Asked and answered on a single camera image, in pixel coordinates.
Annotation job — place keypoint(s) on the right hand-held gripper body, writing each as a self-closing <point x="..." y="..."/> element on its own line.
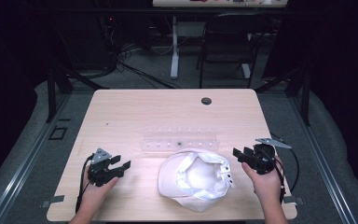
<point x="262" y="158"/>

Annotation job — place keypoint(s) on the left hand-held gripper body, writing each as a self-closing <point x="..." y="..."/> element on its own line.
<point x="99" y="171"/>

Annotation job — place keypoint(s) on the white baseball cap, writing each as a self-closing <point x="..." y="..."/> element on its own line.
<point x="195" y="180"/>

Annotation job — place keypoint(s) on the person's left hand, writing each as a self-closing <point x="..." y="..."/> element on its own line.
<point x="94" y="193"/>

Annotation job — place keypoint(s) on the person's right hand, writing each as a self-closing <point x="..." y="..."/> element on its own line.
<point x="265" y="186"/>

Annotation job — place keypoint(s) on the grey tape strip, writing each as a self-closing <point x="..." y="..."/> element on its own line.
<point x="52" y="201"/>
<point x="294" y="201"/>

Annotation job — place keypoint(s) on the clear acrylic rack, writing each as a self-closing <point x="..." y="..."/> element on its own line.
<point x="180" y="140"/>

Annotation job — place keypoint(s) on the dark round table grommet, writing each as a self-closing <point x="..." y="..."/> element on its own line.
<point x="206" y="100"/>

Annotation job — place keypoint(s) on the black metal stand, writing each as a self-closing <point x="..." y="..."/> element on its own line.
<point x="301" y="90"/>
<point x="56" y="90"/>

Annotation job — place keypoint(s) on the black chair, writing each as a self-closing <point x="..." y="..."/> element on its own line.
<point x="230" y="46"/>

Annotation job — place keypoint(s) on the white desk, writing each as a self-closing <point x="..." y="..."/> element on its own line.
<point x="217" y="3"/>

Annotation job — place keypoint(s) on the aluminium floor rail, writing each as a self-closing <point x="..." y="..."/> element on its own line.
<point x="323" y="168"/>
<point x="24" y="161"/>

